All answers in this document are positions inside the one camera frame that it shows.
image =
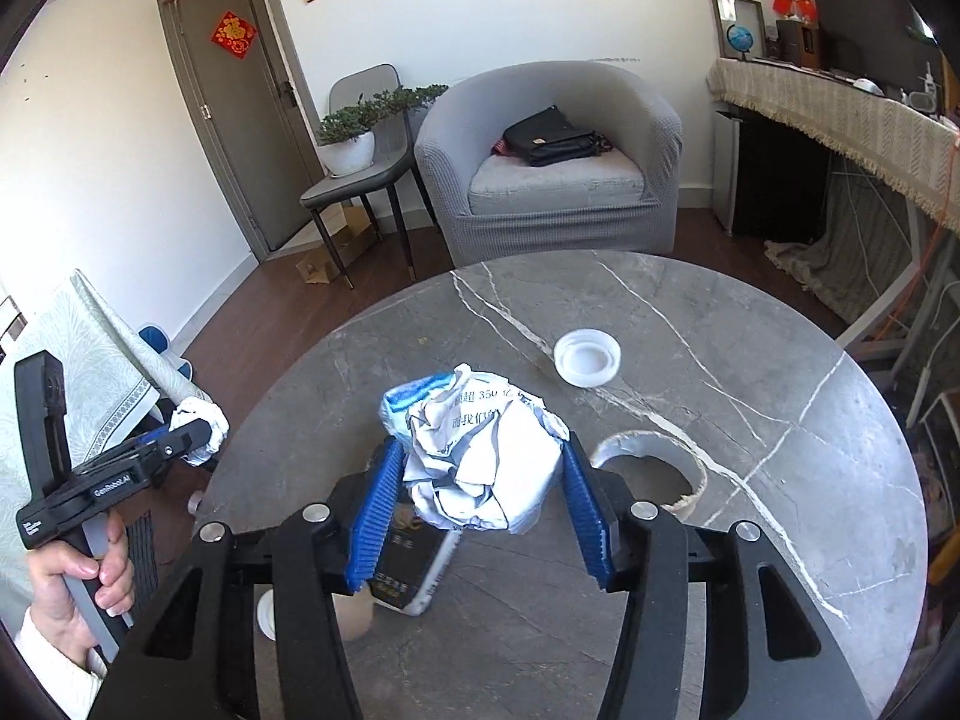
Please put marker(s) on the white plastic lid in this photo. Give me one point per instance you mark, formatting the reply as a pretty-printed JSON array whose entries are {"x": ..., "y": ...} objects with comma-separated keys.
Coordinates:
[{"x": 587, "y": 358}]

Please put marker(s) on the grey door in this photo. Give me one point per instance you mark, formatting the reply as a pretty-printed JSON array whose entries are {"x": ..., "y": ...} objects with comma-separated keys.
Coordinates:
[{"x": 260, "y": 142}]

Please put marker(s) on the patterned white tablecloth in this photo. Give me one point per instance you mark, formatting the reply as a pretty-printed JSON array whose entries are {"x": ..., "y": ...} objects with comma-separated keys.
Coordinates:
[{"x": 112, "y": 378}]

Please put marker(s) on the person's left hand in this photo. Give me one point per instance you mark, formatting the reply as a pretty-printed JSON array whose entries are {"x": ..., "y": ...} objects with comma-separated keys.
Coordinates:
[{"x": 54, "y": 612}]

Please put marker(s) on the framed picture on desk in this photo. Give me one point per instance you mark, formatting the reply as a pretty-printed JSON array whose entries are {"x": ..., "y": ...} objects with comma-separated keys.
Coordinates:
[{"x": 748, "y": 13}]

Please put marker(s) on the black handbag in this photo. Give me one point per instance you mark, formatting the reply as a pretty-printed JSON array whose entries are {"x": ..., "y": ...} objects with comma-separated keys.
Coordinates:
[{"x": 548, "y": 138}]

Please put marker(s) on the small white paper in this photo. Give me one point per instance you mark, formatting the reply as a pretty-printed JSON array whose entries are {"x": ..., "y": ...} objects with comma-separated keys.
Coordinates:
[{"x": 210, "y": 425}]

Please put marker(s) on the dark box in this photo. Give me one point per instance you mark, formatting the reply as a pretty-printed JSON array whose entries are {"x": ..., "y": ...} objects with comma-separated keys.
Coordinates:
[{"x": 412, "y": 563}]

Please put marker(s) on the cardboard box on floor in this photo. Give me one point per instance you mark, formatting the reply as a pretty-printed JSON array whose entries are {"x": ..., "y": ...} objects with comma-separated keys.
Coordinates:
[{"x": 348, "y": 234}]

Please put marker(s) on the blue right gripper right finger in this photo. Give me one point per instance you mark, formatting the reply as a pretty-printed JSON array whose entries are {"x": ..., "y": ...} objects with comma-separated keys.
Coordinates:
[{"x": 587, "y": 516}]

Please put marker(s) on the grey dining chair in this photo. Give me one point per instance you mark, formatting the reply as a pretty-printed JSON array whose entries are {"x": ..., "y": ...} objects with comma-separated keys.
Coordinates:
[{"x": 393, "y": 159}]

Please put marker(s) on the beige fringed desk cloth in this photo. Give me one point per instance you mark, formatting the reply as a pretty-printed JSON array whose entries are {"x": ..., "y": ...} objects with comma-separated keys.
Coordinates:
[{"x": 911, "y": 153}]

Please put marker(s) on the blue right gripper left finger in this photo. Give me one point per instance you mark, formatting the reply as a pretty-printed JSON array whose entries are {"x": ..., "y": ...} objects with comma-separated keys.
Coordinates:
[{"x": 373, "y": 514}]

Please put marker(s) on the small red flags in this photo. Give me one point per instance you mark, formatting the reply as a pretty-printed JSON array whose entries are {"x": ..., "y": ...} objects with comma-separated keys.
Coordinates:
[{"x": 803, "y": 10}]

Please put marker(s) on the small blue globe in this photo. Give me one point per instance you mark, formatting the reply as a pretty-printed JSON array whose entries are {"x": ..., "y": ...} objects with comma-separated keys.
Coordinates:
[{"x": 740, "y": 40}]

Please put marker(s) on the red door decoration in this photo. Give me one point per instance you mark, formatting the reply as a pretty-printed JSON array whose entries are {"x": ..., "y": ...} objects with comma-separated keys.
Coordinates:
[{"x": 234, "y": 34}]

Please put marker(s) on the white blue paper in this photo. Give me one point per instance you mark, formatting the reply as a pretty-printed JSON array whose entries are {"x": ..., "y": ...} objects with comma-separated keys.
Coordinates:
[{"x": 480, "y": 453}]

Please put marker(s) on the potted green plant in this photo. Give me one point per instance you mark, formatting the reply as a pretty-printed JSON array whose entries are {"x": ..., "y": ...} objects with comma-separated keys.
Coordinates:
[{"x": 347, "y": 142}]

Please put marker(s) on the black monitor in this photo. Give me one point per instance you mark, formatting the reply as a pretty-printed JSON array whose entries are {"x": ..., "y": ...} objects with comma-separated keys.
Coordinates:
[{"x": 882, "y": 40}]

